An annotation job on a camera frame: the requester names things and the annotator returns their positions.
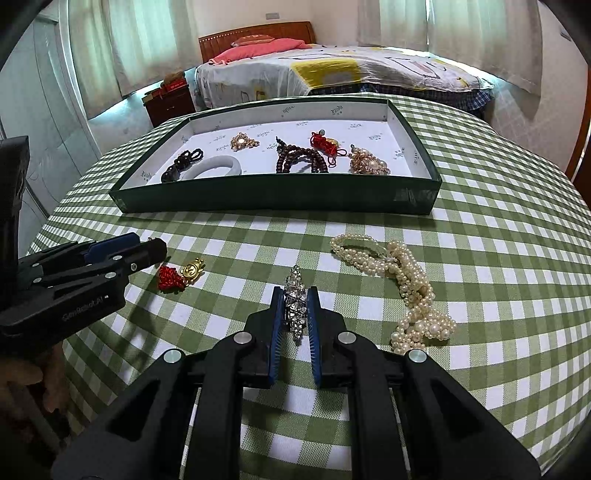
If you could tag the rose gold brooch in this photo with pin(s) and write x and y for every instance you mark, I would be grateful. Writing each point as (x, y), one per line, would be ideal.
(244, 142)

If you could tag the white sheer curtain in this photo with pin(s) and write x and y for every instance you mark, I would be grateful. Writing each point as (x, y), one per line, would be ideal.
(90, 55)
(485, 37)
(392, 23)
(147, 41)

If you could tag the dark green tray box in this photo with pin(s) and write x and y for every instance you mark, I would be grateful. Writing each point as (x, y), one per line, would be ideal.
(277, 194)

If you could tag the dark wooden nightstand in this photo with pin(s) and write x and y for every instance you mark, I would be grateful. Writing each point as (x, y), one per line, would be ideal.
(171, 106)

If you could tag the red patterned cushion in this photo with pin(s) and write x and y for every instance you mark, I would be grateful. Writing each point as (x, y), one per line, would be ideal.
(249, 40)

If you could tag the wooden headboard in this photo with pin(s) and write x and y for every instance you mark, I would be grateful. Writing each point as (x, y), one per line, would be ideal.
(258, 30)

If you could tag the red knot gold charm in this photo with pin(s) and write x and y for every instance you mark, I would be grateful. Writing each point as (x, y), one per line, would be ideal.
(178, 274)

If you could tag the glass sliding wardrobe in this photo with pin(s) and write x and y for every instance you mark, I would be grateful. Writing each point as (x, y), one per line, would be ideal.
(46, 101)

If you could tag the pearl flower brooch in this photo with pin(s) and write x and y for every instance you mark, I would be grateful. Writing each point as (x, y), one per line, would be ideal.
(369, 162)

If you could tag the pink pillow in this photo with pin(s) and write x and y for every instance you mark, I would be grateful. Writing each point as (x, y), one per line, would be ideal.
(258, 50)

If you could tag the brown wooden door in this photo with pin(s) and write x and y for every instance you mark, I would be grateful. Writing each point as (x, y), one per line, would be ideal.
(579, 147)

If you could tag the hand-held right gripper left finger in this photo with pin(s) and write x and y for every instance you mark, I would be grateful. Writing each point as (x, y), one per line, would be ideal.
(273, 341)

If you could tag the rhinestone hair clip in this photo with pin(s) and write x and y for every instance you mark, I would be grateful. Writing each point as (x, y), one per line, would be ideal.
(294, 300)

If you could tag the red boxes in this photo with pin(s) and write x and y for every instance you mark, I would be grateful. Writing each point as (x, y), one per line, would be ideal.
(168, 86)

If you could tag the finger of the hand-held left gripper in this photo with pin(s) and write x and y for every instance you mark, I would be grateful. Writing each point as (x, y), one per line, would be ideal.
(111, 244)
(143, 256)

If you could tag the white jade bangle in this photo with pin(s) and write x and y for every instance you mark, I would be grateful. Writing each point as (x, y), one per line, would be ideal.
(217, 164)

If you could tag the bed with patterned sheet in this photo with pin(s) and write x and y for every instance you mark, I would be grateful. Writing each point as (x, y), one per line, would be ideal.
(369, 69)

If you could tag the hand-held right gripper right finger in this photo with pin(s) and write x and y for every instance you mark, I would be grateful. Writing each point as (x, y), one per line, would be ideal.
(315, 341)

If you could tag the person's left hand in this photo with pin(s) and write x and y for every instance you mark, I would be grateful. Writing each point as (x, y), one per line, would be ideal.
(55, 378)

